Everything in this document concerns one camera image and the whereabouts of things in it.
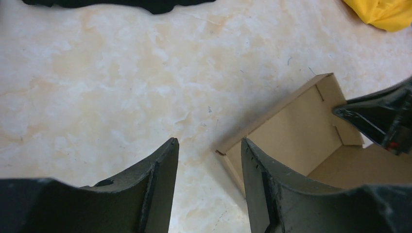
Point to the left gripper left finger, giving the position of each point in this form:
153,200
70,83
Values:
136,200

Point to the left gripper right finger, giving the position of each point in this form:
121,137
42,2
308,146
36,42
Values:
281,200

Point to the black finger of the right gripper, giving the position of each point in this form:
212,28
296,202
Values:
384,117

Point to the brown cardboard paper box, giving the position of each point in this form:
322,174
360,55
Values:
302,133

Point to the yellow folded cloth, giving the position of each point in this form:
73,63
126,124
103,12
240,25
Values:
388,15

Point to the black cloth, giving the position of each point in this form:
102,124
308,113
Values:
155,7

